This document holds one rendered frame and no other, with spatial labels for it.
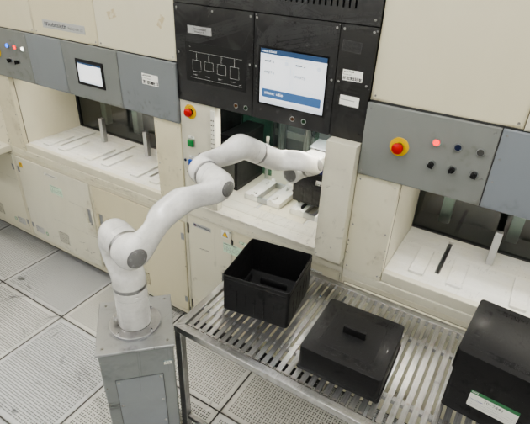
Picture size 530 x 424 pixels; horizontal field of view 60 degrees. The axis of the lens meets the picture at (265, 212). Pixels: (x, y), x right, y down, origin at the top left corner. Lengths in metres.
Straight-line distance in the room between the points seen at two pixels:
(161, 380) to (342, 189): 1.01
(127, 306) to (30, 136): 1.87
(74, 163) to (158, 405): 1.58
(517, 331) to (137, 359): 1.29
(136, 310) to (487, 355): 1.16
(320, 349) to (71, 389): 1.52
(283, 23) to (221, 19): 0.28
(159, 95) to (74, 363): 1.53
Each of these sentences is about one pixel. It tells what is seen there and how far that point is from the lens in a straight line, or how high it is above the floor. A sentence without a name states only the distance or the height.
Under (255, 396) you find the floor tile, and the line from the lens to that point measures 2.55.
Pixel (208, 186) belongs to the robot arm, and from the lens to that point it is 1.59.
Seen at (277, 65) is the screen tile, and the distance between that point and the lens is 1.82.
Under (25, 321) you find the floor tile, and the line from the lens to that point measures 3.18.
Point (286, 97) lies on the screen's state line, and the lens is 1.83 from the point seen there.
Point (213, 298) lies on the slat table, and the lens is 1.93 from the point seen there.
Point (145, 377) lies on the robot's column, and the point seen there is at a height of 0.60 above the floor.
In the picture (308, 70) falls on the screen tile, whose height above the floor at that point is 1.63.
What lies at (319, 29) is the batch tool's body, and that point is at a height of 1.77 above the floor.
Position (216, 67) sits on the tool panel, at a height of 1.57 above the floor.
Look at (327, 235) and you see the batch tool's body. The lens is 1.91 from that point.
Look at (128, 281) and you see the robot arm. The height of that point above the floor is 1.00.
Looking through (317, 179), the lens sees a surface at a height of 1.09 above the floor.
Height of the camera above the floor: 2.03
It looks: 31 degrees down
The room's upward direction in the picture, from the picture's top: 2 degrees clockwise
